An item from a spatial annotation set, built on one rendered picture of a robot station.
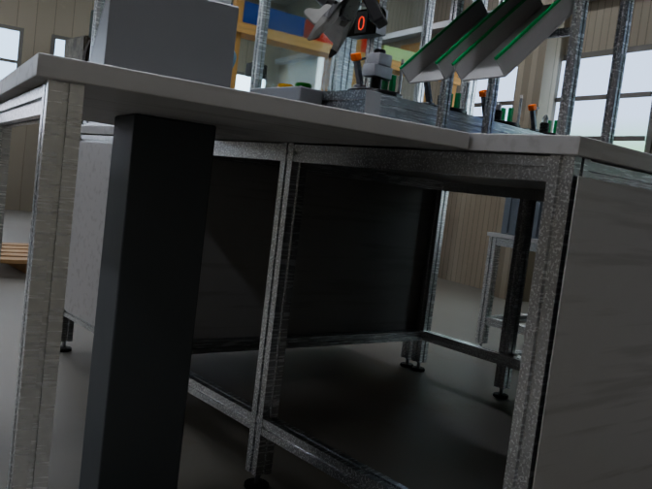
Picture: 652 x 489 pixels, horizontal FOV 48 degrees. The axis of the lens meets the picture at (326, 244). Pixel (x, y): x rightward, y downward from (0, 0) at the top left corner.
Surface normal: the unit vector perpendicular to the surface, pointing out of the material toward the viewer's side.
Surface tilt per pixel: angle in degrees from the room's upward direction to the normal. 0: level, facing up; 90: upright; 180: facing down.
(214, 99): 90
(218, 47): 90
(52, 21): 90
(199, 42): 90
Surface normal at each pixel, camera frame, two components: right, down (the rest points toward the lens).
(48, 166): 0.49, 0.12
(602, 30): -0.87, -0.07
